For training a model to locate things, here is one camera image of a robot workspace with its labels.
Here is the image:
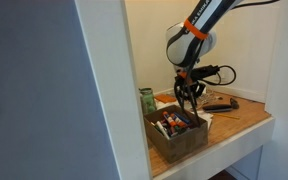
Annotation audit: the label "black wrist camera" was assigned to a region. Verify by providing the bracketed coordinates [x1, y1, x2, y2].
[192, 64, 220, 80]

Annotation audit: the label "green marker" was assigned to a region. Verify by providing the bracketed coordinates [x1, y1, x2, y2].
[173, 125, 187, 135]

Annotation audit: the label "white marker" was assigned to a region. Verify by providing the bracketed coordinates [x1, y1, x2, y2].
[154, 120, 171, 140]

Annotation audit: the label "yellow pencil worn eraser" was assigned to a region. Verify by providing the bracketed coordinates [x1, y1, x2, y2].
[213, 112, 241, 121]

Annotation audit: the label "white paper sheets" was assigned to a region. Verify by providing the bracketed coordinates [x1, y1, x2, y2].
[155, 99, 214, 131]

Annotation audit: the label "brown cardboard box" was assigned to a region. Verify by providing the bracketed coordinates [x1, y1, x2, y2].
[143, 104, 209, 164]

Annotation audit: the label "green glass jar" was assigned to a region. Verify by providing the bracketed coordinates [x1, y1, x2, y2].
[138, 87, 158, 116]

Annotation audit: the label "orange notebook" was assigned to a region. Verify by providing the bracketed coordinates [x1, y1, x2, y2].
[154, 94, 178, 104]

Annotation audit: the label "white cable bundle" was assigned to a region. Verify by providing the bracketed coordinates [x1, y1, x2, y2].
[197, 88, 224, 105]

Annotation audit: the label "orange cap glue stick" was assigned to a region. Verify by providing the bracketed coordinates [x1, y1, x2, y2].
[162, 111, 178, 128]
[169, 113, 188, 129]

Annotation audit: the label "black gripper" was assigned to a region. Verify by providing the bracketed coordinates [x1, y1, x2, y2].
[174, 70, 207, 112]

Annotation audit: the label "blue marker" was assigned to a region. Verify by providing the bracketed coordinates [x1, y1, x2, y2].
[174, 112, 192, 126]

